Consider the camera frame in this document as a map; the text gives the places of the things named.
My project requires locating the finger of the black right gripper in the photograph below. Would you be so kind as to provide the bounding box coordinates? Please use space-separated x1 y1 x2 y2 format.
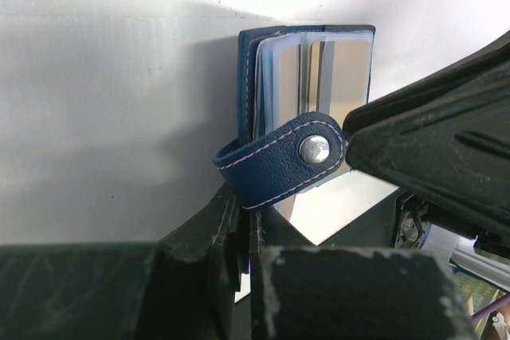
343 35 509 237

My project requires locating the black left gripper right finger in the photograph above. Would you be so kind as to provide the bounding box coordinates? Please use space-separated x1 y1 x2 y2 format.
249 212 475 339

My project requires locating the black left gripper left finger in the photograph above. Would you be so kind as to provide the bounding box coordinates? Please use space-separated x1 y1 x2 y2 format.
1 186 239 339

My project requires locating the blue leather card holder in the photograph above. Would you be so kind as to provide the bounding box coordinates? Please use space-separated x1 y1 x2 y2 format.
214 25 376 211

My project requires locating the gold card left sleeve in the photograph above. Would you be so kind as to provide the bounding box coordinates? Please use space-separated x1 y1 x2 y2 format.
273 38 302 128

